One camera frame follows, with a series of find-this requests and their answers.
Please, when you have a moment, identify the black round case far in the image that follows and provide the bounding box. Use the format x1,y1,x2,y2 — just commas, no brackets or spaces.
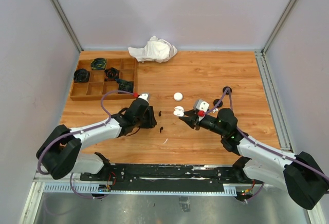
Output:
223,86,232,95

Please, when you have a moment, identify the white earbud charging case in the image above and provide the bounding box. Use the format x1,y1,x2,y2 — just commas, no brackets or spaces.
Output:
173,106,185,117

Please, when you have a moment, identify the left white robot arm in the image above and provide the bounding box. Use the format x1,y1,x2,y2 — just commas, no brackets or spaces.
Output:
36,97,156,181

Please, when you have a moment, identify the dark coiled band top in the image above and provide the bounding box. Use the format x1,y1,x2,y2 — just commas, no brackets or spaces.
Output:
90,58,107,70

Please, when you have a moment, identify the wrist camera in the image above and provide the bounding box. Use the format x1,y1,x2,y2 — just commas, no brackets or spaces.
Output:
138,93,151,102
193,99,209,113

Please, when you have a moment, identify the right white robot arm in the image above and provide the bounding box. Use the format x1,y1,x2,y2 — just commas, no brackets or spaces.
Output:
180,108,328,210

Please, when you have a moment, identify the black round case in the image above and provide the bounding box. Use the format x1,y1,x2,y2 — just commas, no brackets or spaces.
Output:
223,86,232,95
213,99,223,108

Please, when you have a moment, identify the black round case near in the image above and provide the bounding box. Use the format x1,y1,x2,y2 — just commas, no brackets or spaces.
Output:
213,99,223,108

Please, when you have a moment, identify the dark coiled band lower right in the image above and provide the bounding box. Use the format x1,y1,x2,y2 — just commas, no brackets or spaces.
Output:
116,79,134,93

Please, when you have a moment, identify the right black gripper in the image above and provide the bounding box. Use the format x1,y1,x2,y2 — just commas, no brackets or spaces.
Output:
179,109,226,136

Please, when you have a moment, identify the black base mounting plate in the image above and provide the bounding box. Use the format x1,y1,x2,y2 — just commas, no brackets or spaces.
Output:
80,163,252,192

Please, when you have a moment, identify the dark coiled band left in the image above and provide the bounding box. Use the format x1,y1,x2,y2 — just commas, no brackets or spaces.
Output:
74,68,90,83

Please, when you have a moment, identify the crumpled white cloth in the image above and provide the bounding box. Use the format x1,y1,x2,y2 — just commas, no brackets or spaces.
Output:
128,36,178,63

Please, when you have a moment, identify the white round closed case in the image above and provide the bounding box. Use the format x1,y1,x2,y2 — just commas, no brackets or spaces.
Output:
173,92,183,101

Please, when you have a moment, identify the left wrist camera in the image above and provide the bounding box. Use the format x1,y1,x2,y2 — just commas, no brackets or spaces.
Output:
138,93,151,102

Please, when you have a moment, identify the dark coiled band middle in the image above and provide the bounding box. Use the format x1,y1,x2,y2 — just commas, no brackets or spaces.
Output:
104,67,120,82

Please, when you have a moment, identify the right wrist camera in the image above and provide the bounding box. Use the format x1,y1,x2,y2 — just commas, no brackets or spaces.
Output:
193,99,209,113

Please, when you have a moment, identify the dark coiled band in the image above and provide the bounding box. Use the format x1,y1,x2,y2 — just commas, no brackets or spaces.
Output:
90,58,107,70
116,79,134,93
104,67,120,82
74,68,90,83

